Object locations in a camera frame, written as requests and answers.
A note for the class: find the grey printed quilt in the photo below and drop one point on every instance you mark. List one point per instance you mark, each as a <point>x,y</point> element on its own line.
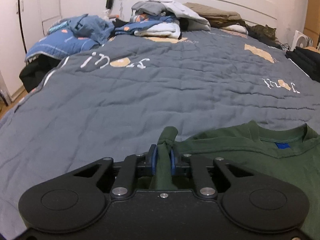
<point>125,100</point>

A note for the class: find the white bed headboard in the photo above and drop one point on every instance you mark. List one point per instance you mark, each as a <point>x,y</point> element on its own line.
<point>225,0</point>

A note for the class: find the black hanging garment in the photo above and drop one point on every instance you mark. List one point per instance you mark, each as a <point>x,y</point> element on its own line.
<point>37,72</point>

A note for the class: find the white fan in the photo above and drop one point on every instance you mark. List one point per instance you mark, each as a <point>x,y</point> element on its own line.
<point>302,39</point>

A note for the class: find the white folded cloth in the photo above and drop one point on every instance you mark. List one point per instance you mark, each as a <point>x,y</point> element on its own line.
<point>160,31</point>

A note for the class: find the white wardrobe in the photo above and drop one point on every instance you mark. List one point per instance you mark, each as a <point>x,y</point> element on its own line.
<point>37,10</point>

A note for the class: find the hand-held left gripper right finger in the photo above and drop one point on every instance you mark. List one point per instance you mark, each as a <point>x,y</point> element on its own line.
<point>173,162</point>

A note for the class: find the black hairbrush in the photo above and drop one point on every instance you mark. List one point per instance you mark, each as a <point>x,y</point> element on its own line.
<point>109,1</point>

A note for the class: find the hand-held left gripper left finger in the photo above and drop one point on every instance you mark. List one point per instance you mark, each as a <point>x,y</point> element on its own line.
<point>153,161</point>

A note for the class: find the grey sweatshirt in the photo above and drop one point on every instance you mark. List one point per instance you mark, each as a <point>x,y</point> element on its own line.
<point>147,7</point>

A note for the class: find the light grey hoodie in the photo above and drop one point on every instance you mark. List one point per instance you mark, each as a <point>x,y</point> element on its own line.
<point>187,13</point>

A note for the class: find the dark green t-shirt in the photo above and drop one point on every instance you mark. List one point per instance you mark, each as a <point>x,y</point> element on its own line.
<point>250,160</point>

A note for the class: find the blue printed quilt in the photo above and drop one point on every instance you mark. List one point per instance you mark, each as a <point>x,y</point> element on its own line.
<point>57,45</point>

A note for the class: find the blue orange-printed cloth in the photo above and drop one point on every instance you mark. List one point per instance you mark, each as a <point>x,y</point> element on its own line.
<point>147,22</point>

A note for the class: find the stack of black folded clothes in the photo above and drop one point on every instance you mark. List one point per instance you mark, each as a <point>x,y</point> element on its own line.
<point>305,60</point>

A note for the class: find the brown folded clothes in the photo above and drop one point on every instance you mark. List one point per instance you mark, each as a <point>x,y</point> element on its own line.
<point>215,13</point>

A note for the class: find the tabby cat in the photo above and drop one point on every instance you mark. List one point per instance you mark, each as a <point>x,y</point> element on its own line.
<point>265,33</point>

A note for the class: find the black metal clothes rack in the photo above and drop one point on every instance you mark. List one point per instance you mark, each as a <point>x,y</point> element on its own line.
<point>21,25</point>

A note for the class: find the cream cloth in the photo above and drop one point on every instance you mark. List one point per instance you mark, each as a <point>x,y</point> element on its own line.
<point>235,28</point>

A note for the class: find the tall cardboard box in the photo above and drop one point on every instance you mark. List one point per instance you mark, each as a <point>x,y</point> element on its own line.
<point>313,10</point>

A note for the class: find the teal patterned cloth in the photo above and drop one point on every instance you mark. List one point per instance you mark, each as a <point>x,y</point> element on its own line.
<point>58,27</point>

